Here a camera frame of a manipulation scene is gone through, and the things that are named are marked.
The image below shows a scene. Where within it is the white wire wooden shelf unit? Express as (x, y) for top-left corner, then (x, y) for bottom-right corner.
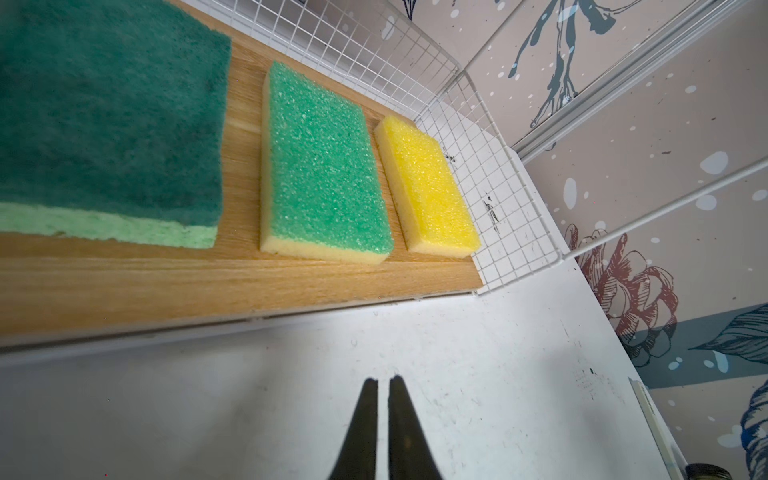
(1, 1), (573, 349)

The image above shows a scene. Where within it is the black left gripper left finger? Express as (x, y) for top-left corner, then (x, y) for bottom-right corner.
(329, 378), (378, 480)

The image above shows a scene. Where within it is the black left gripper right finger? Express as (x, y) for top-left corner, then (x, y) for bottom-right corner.
(388, 375), (443, 480)

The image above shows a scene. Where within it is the light green sponge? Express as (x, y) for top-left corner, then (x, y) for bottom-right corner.
(259, 62), (394, 265)

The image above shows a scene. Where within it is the yellow sponge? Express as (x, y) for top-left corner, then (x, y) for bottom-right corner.
(374, 116), (481, 259)

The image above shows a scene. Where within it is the dark green sponge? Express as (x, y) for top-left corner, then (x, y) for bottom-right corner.
(1, 1), (232, 249)

